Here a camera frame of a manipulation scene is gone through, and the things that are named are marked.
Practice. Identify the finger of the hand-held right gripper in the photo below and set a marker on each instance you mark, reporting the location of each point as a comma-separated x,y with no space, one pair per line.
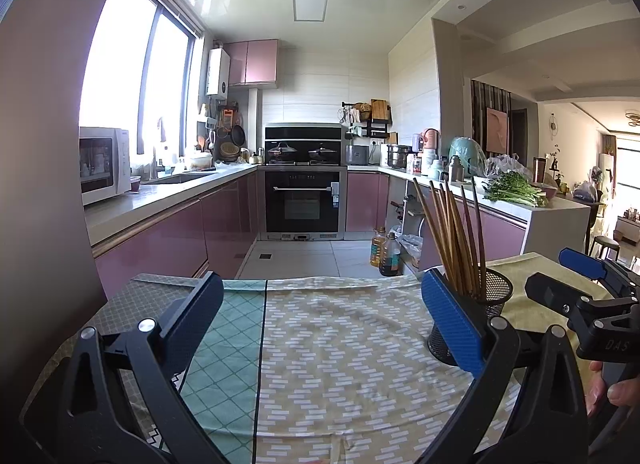
582,264
552,291

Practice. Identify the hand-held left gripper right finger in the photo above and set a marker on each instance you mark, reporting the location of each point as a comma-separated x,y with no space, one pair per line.
450,324

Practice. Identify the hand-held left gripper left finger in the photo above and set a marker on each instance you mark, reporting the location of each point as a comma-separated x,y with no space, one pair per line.
197,319

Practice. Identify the black mesh utensil holder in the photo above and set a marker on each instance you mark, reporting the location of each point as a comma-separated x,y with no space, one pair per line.
500,289

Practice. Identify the bunch of wooden chopsticks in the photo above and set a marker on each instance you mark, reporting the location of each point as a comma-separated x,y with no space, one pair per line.
462,269

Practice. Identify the person's right hand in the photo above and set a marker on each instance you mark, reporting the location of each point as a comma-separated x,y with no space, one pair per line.
595,389

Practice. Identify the round stool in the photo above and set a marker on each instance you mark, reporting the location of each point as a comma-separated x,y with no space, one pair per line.
605,242

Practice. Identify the yellow zigzag-edged cloth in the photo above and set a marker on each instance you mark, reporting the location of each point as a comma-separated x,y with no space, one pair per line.
525,309

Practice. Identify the pink base cabinet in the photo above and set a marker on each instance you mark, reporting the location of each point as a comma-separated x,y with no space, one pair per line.
362,201
500,239
160,244

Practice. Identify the cooking oil bottles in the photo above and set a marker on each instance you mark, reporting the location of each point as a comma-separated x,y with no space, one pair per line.
390,259

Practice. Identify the bunch of green vegetables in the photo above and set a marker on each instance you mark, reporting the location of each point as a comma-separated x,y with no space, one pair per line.
515,190

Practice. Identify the yellow cooking oil bottle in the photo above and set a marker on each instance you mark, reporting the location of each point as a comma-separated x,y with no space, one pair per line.
378,249

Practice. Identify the patchwork patterned tablecloth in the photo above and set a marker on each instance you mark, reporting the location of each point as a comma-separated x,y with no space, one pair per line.
325,334

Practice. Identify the clear plastic bag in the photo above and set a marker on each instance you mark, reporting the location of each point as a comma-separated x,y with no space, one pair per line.
502,164

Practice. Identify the steel kitchen sink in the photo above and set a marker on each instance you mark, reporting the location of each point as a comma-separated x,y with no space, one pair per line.
175,177

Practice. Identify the steel thermos bottle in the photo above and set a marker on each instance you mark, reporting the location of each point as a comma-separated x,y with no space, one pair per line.
454,169

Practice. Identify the black integrated stove oven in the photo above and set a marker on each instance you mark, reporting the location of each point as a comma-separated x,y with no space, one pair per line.
302,204

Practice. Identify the white casserole pot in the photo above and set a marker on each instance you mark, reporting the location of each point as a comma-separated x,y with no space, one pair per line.
200,160

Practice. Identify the pale green kitchen appliance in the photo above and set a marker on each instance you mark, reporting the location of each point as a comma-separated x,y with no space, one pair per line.
465,153

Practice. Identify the steel faucet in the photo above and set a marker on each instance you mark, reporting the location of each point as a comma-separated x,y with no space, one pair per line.
154,163

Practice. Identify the woven basket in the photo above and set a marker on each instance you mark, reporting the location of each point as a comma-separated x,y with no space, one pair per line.
230,150

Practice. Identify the steel steamer pot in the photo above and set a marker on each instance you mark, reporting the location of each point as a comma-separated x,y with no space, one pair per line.
397,156

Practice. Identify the white microwave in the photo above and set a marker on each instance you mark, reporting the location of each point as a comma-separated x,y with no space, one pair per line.
102,163

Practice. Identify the pink kettle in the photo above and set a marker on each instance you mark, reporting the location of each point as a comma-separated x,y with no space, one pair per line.
431,138

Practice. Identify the black frying pan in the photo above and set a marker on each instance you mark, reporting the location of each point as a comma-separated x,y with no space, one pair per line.
238,135

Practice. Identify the black pot with glass lid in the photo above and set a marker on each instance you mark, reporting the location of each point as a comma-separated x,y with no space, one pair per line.
281,148
321,149

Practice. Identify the grey countertop appliance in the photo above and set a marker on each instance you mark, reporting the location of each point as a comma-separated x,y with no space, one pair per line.
357,154

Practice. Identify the wooden cutting board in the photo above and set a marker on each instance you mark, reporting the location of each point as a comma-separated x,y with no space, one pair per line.
380,108

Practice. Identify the white water heater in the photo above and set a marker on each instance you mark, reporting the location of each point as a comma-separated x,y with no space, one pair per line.
218,71

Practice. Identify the kitchen window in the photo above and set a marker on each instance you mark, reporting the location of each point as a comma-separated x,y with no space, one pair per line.
120,73

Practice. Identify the ceiling light panel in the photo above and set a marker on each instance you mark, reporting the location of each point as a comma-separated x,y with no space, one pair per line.
311,4

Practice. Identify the framed wall painting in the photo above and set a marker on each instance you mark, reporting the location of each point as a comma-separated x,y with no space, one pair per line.
497,129

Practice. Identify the black wall spice rack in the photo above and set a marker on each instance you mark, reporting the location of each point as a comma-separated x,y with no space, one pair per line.
372,128

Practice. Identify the pink wall cabinet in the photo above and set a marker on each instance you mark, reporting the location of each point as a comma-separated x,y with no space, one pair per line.
252,62

